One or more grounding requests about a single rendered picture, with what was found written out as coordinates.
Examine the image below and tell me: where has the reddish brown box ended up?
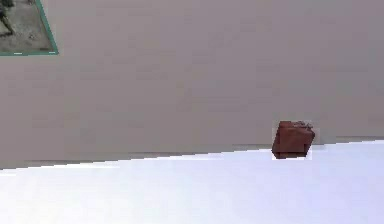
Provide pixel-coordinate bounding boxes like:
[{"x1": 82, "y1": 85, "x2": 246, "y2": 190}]
[{"x1": 271, "y1": 120, "x2": 316, "y2": 160}]

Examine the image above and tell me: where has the green framed wall picture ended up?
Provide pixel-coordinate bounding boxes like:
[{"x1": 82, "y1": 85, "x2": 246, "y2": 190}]
[{"x1": 0, "y1": 0, "x2": 60, "y2": 57}]

